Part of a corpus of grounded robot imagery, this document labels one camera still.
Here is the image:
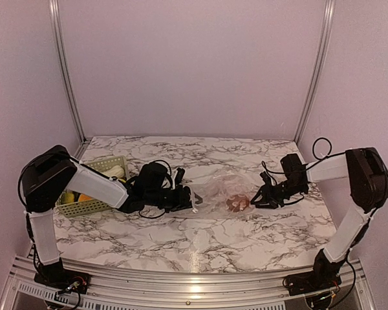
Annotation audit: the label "aluminium frame post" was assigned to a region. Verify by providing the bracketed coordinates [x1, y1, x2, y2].
[49, 0, 87, 144]
[294, 0, 336, 145]

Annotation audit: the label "left aluminium frame post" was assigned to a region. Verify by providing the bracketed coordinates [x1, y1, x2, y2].
[49, 0, 87, 144]

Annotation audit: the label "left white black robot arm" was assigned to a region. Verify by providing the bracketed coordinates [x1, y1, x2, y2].
[17, 145, 202, 287]

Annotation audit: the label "fake green yellow pear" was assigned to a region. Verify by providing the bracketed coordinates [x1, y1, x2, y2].
[61, 191, 76, 205]

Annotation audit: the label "right aluminium frame post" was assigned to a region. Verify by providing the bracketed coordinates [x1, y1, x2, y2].
[294, 0, 336, 145]

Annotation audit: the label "fake bok choy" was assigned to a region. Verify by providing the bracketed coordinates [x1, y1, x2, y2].
[104, 165, 127, 180]

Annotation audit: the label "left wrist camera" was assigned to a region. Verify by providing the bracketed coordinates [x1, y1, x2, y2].
[171, 167, 185, 189]

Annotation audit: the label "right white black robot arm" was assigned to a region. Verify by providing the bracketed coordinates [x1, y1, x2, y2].
[250, 147, 388, 289]

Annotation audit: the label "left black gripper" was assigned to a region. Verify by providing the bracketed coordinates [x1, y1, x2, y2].
[145, 185, 203, 214]

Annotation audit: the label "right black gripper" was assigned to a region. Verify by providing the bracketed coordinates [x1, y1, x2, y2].
[250, 178, 306, 209]

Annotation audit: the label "front aluminium rail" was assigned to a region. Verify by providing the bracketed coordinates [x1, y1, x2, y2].
[0, 254, 376, 310]

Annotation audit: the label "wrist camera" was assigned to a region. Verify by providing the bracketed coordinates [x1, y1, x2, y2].
[171, 167, 185, 189]
[261, 161, 277, 186]

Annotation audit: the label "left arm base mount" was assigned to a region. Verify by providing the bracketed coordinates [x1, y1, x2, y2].
[34, 269, 91, 295]

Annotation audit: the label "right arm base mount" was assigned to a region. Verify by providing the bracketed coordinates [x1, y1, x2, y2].
[283, 271, 341, 296]

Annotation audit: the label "clear zip top bag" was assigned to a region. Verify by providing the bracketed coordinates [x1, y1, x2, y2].
[188, 174, 257, 220]

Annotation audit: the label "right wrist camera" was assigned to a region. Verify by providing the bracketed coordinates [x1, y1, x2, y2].
[261, 161, 277, 186]

